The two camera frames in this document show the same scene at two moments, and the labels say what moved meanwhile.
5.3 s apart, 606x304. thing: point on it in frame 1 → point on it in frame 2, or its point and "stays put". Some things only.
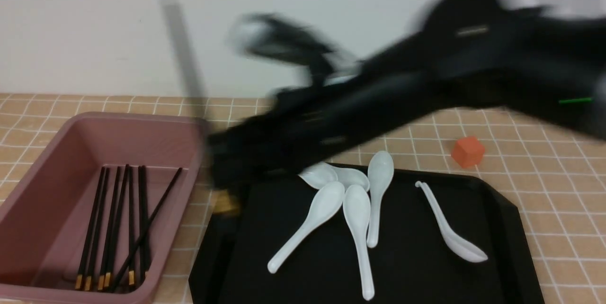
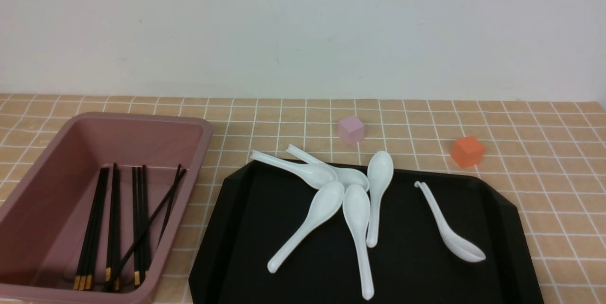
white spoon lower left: (327, 203) stays put
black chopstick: (173, 9) → (170, 204)
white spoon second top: (349, 176) stays put
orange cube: (468, 151) stays put
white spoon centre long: (357, 208) stays put
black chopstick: (109, 232) → (87, 281)
